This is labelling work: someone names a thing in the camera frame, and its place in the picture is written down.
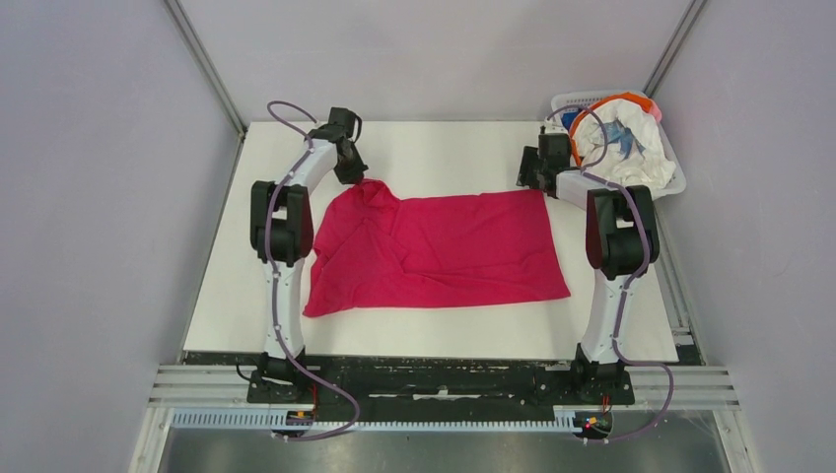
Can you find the aluminium corner post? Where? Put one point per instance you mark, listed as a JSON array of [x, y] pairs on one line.
[[205, 64], [680, 34]]

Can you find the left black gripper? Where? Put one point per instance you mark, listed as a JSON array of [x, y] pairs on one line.
[[354, 175]]

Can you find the right aluminium corner post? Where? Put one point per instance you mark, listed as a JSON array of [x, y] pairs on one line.
[[680, 34]]

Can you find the left aluminium corner post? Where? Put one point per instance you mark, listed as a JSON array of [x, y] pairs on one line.
[[205, 64]]

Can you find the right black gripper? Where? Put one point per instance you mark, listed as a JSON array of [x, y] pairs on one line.
[[527, 175]]

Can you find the pink t shirt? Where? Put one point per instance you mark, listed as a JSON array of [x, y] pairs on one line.
[[375, 250]]

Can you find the blue garment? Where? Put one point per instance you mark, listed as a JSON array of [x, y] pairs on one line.
[[568, 117]]

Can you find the orange t shirt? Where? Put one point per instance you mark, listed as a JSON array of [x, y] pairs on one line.
[[624, 123]]

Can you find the white cable duct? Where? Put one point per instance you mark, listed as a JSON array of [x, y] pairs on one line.
[[281, 420]]

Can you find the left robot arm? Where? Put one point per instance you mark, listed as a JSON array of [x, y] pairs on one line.
[[281, 232]]

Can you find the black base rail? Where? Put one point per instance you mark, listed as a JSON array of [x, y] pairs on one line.
[[392, 389]]

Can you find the white plastic basket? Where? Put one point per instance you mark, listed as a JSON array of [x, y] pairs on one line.
[[582, 100]]

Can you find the white t shirt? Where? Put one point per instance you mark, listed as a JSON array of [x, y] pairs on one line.
[[653, 172]]

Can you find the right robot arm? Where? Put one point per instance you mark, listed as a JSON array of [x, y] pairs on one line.
[[621, 243]]

